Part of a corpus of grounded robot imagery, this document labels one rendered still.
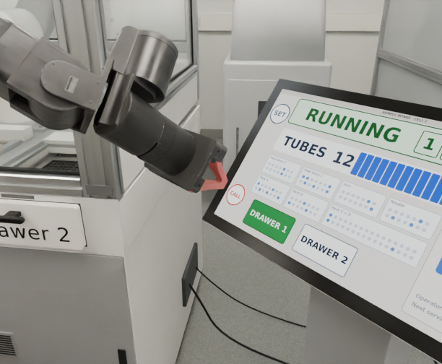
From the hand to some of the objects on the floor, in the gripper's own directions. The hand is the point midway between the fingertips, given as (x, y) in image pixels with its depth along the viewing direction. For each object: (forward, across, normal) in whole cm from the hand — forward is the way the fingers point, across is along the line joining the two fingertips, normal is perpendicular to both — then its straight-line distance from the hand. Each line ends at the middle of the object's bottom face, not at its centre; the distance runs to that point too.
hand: (220, 182), depth 56 cm
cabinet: (+74, -105, -81) cm, 152 cm away
